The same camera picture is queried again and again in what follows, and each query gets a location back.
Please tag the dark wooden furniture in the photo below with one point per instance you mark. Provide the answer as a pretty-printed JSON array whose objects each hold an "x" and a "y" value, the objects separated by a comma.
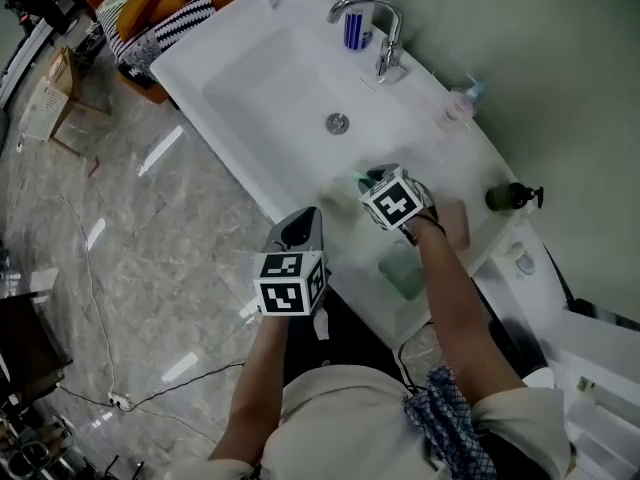
[{"x": 25, "y": 343}]

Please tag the small pale box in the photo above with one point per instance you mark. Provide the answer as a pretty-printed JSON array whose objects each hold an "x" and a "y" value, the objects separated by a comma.
[{"x": 585, "y": 385}]

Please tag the metal sink drain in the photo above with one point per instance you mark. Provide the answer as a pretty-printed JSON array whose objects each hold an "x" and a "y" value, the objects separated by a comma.
[{"x": 337, "y": 122}]

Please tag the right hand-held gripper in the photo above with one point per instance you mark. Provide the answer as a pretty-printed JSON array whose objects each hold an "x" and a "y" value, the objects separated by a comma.
[{"x": 395, "y": 200}]

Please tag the dark green pump bottle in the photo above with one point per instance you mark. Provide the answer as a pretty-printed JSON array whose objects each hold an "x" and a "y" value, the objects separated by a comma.
[{"x": 510, "y": 196}]

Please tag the person's black trousers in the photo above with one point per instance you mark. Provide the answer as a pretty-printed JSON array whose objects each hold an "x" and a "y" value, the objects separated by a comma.
[{"x": 350, "y": 338}]

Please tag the person's left forearm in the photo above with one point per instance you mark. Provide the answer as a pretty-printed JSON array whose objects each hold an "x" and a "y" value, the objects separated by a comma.
[{"x": 260, "y": 378}]

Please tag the orange sofa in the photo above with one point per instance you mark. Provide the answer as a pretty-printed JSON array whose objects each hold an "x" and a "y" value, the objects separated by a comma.
[{"x": 155, "y": 95}]

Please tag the white vanity with sink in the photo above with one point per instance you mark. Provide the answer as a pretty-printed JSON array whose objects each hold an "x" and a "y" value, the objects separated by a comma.
[{"x": 270, "y": 93}]

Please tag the person's right forearm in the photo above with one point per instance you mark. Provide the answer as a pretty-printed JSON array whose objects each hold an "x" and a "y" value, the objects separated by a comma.
[{"x": 460, "y": 318}]

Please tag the black white striped blanket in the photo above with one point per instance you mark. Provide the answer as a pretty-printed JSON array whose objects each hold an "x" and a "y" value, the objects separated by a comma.
[{"x": 185, "y": 18}]

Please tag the cream soap bar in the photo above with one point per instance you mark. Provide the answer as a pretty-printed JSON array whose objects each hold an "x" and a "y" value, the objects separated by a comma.
[{"x": 340, "y": 194}]

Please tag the person's white shirt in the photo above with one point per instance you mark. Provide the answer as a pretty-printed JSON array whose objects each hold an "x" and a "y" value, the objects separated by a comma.
[{"x": 350, "y": 428}]

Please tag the white power strip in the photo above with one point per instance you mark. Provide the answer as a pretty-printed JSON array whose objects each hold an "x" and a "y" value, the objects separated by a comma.
[{"x": 118, "y": 399}]

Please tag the green soap bar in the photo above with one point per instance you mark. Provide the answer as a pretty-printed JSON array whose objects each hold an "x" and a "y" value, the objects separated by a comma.
[{"x": 361, "y": 178}]

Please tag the white raised ledge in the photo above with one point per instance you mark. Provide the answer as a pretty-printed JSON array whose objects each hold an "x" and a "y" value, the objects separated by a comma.
[{"x": 530, "y": 288}]

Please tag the chrome faucet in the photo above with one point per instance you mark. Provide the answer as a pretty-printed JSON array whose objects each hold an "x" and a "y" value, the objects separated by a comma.
[{"x": 360, "y": 2}]

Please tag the blue checked cloth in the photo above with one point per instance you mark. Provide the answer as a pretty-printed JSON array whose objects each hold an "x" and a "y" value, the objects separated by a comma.
[{"x": 445, "y": 418}]

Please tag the white perforated appliance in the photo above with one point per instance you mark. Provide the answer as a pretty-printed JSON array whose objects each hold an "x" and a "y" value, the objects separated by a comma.
[{"x": 42, "y": 113}]

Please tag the pink soap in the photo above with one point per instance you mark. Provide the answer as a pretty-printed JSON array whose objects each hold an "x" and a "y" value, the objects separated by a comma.
[{"x": 452, "y": 220}]

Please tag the blue striped spray bottle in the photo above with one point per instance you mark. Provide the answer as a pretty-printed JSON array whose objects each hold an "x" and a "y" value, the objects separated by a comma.
[{"x": 356, "y": 30}]

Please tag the small red tool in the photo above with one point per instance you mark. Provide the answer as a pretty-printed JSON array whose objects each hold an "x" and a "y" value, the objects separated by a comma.
[{"x": 93, "y": 166}]

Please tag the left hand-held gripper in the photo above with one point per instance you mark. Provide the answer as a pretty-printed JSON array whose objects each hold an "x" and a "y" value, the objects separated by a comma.
[{"x": 285, "y": 293}]

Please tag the pink pump bottle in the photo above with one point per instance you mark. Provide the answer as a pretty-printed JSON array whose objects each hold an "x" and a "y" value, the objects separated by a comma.
[{"x": 457, "y": 105}]

